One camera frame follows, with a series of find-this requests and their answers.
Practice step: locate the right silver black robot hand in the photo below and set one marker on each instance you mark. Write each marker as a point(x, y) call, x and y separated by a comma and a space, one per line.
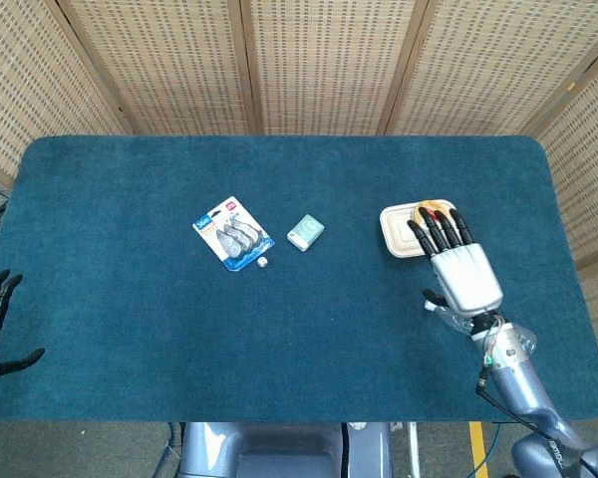
point(466, 279)

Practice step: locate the small white die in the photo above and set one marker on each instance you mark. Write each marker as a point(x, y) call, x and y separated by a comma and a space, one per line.
point(262, 263)

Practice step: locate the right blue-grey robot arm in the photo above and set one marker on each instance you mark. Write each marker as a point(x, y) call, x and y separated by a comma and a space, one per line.
point(520, 383)

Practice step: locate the clear plastic water bottle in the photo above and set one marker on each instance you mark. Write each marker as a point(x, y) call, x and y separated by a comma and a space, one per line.
point(451, 319)

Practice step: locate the white rectangular food container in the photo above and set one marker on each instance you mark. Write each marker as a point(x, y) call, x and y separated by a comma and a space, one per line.
point(398, 234)

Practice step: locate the round tin with orange label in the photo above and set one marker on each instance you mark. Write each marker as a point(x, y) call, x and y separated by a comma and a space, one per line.
point(431, 204)

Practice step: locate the woven bamboo screen panel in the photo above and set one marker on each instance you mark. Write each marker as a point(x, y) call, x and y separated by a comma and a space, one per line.
point(25, 84)
point(493, 65)
point(164, 65)
point(329, 65)
point(590, 199)

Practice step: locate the small mint green box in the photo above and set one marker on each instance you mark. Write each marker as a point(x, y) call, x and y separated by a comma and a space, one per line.
point(305, 233)

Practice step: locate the yellow floor tape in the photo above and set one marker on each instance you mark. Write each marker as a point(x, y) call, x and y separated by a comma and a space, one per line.
point(478, 448)

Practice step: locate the white metal pole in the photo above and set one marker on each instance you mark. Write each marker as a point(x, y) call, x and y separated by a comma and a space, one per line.
point(413, 443)

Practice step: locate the small yellow screen tag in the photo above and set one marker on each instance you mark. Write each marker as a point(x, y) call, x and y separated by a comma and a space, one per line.
point(571, 85)

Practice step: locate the correction tape blister pack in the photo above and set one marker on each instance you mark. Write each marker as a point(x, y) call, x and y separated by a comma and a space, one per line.
point(231, 234)

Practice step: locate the blue felt table mat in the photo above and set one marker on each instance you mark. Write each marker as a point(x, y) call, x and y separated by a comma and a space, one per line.
point(229, 338)

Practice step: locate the blue-grey robot torso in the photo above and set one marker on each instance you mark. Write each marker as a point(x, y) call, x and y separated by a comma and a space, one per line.
point(279, 450)

